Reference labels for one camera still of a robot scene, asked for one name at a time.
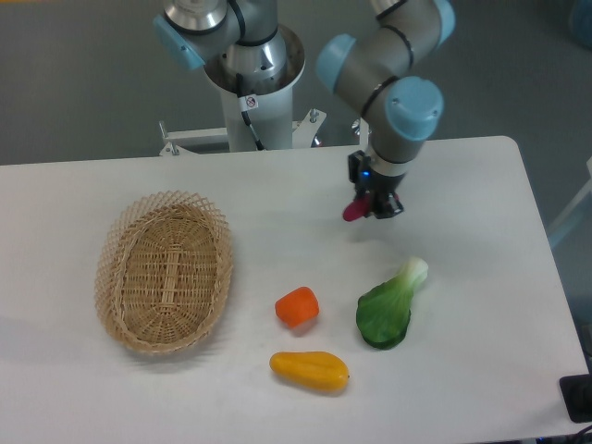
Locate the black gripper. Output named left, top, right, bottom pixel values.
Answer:
left=348, top=151, right=404, bottom=219

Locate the purple sweet potato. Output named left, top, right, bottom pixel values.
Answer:
left=342, top=195, right=370, bottom=222

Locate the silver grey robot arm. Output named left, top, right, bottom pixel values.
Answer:
left=153, top=1, right=455, bottom=221

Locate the green bok choy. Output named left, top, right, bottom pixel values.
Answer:
left=355, top=257, right=428, bottom=350

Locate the orange carrot piece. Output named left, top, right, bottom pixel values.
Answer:
left=275, top=287, right=320, bottom=328

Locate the woven wicker basket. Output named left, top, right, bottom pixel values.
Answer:
left=94, top=191, right=233, bottom=355

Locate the black device at edge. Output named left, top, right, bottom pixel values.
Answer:
left=559, top=374, right=591, bottom=424

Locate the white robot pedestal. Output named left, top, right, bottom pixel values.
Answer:
left=204, top=25, right=305, bottom=151

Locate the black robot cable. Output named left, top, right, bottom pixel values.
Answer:
left=235, top=72, right=266, bottom=152

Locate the white metal base frame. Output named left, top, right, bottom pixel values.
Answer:
left=158, top=108, right=370, bottom=156

